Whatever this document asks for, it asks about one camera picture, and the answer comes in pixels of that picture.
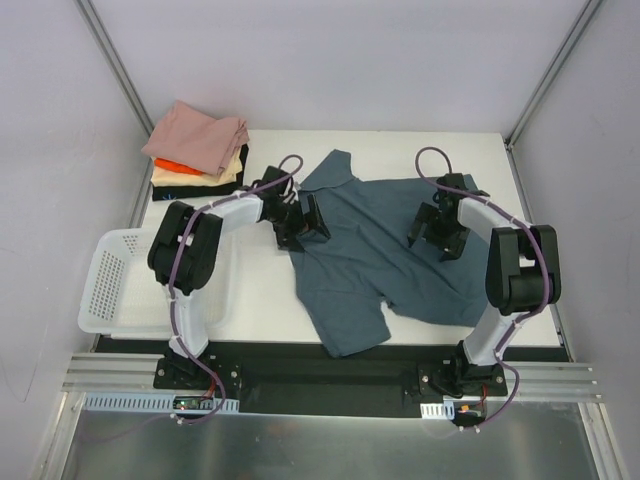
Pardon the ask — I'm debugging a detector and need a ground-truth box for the right white cable duct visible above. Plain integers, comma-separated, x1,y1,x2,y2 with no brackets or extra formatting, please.
419,401,485,421

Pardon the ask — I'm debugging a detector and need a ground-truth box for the folded cream t-shirt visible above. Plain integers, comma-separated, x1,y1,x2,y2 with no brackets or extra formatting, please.
151,144,248,187

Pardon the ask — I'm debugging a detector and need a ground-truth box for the white cable duct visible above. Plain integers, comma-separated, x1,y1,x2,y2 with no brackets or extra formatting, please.
84,393,240,415
419,401,485,421

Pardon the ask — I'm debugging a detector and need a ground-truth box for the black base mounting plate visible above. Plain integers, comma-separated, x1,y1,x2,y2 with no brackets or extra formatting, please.
94,335,571,419

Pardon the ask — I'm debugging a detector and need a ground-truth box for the teal blue t-shirt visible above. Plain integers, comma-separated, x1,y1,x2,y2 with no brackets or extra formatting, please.
290,150,488,357

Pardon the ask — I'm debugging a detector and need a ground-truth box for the folded pink t-shirt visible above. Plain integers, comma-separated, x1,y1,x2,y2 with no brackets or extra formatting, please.
142,101,249,175

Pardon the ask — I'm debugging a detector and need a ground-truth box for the left white cable duct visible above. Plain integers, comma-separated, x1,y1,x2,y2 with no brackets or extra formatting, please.
84,393,240,415

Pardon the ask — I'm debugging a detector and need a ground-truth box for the white perforated plastic basket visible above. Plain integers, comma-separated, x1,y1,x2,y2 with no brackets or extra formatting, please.
78,228,238,340

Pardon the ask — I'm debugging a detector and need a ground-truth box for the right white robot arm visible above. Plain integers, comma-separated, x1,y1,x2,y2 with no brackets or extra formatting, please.
408,173,561,398

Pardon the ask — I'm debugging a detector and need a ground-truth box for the folded orange t-shirt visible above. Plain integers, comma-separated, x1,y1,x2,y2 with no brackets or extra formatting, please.
154,158,203,176

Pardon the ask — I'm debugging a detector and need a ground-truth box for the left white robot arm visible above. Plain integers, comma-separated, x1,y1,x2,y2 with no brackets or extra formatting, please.
147,166,331,389

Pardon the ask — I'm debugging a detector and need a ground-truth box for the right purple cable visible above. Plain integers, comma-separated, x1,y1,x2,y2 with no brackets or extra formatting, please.
414,146,556,436

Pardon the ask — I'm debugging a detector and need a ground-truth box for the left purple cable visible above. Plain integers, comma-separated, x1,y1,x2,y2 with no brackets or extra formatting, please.
167,154,305,426

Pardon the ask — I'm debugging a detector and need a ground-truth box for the aluminium frame post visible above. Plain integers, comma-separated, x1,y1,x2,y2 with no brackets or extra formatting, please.
504,0,605,151
74,0,154,135

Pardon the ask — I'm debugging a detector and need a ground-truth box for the horizontal aluminium rail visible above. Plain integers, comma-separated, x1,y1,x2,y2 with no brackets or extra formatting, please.
61,352,605,403

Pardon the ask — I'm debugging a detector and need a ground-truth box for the purple cable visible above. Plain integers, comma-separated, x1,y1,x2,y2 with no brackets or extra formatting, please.
414,146,556,436
167,154,305,426

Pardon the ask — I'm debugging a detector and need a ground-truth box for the right aluminium frame post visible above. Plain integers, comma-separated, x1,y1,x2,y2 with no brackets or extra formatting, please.
504,0,605,151

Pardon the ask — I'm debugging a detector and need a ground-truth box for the left aluminium frame post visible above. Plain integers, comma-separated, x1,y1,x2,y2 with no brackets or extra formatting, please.
74,0,154,135

